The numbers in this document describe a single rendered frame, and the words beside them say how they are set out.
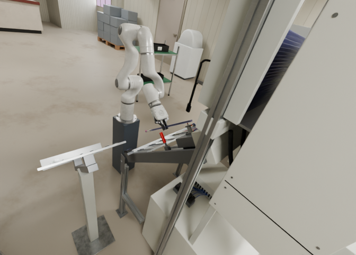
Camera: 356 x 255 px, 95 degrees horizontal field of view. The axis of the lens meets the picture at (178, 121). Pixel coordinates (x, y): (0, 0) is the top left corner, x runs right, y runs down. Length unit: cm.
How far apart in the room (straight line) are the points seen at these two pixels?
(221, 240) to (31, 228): 145
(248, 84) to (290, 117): 13
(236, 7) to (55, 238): 183
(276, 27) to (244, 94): 16
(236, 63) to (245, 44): 5
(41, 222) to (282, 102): 186
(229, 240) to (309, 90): 96
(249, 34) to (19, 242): 191
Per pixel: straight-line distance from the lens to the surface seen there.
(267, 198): 62
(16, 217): 201
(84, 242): 175
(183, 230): 113
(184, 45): 516
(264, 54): 48
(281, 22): 47
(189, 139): 74
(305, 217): 61
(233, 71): 48
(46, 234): 185
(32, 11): 787
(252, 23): 48
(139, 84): 144
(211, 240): 116
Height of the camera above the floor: 163
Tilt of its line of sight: 33 degrees down
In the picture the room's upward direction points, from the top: 15 degrees clockwise
